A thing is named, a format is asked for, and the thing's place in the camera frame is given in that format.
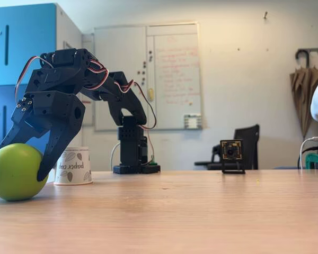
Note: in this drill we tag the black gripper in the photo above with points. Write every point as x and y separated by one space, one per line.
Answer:
59 106

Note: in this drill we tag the green ball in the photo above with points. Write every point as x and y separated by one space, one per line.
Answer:
14 172

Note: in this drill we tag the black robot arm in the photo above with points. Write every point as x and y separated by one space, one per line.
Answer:
116 95

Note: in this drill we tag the paper cup with leaf print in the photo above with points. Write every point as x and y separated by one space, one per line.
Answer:
74 166

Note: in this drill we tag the blue locker cabinet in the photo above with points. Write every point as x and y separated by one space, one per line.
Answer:
8 53

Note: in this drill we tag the yellow whiteboard magnet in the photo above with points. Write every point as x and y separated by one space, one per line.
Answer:
150 94

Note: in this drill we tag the whiteboard eraser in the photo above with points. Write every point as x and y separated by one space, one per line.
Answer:
192 121

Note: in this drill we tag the small webcam on black stand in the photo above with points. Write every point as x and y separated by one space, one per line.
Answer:
231 150

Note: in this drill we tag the black chair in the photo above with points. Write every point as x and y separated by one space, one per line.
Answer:
243 148

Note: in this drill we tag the brown folded umbrella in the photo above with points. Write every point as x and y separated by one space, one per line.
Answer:
303 92

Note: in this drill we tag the green clamp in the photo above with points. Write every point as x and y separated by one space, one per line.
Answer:
311 160

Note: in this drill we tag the wall whiteboard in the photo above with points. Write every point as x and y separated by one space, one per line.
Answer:
172 76

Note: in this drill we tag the wall hook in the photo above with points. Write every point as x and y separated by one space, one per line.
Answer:
265 14

